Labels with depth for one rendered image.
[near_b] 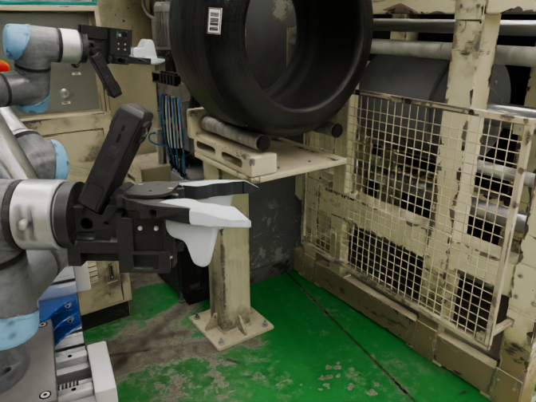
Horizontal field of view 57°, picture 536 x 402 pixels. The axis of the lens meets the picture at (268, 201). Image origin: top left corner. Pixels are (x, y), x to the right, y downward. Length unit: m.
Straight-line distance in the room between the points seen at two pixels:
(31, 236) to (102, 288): 1.63
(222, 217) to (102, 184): 0.14
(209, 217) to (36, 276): 0.27
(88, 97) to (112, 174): 1.47
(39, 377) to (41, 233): 0.38
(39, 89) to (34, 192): 0.73
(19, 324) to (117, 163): 0.23
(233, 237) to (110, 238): 1.38
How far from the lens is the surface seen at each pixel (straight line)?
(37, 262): 0.65
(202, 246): 0.46
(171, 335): 2.14
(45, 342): 0.95
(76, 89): 1.96
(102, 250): 0.54
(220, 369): 1.94
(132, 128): 0.50
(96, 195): 0.52
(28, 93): 1.24
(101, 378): 0.91
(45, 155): 1.32
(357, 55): 1.56
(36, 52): 1.22
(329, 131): 1.56
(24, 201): 0.54
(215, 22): 1.28
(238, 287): 2.01
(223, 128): 1.54
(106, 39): 1.27
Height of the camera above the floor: 1.24
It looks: 21 degrees down
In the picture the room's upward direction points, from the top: straight up
